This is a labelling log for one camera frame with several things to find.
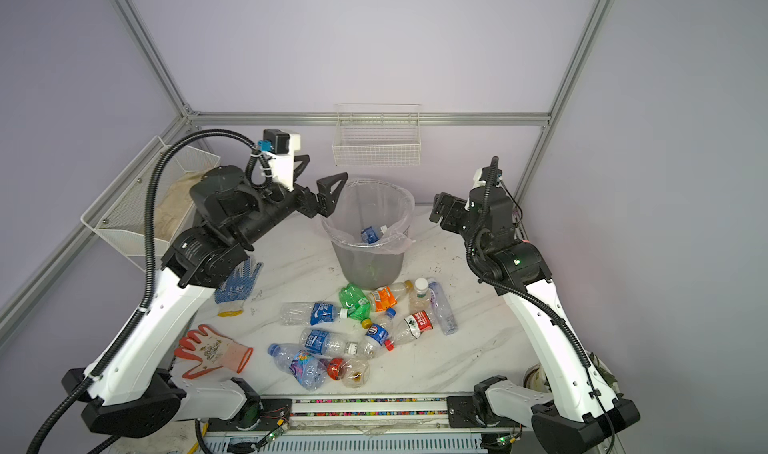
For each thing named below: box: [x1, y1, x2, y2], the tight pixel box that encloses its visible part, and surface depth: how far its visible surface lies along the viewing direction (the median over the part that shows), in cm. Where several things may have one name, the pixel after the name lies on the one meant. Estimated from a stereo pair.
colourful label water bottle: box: [267, 343, 328, 391], surface depth 76 cm
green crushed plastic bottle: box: [339, 283, 373, 329], surface depth 92 cm
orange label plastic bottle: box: [369, 286, 398, 317], surface depth 92 cm
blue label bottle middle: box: [299, 328, 359, 357], surface depth 82 cm
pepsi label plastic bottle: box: [360, 308, 396, 358], surface depth 84 cm
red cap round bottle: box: [327, 358, 370, 389], surface depth 78 cm
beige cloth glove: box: [154, 172, 204, 241], surface depth 81 cm
